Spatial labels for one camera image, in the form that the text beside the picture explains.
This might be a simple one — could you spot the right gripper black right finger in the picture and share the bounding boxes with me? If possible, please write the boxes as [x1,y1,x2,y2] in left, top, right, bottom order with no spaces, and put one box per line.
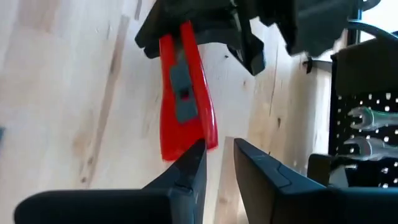
[233,138,327,224]

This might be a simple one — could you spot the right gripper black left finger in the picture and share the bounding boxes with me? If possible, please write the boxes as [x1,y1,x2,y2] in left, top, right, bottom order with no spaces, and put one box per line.
[142,139,208,224]

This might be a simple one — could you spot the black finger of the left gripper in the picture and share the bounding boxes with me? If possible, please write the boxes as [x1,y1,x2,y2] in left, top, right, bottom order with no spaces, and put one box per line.
[186,12,267,77]
[134,0,200,60]

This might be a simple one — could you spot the red tool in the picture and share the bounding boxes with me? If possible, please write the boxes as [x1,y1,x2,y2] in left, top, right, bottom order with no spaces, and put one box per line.
[158,20,219,162]

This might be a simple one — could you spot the small silver combination wrench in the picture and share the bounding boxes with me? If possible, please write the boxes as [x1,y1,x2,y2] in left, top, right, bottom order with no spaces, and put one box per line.
[341,136,398,162]

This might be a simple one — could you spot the short black pegboard bin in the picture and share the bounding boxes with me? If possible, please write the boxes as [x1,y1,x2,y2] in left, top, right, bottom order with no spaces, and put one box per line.
[307,154,349,187]

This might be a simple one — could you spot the tall black pegboard bin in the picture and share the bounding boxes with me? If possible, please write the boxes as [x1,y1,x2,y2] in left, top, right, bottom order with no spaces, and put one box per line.
[331,32,398,97]

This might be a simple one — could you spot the black metal pegboard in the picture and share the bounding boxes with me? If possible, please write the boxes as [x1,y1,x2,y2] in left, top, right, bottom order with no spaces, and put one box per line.
[303,57,398,189]

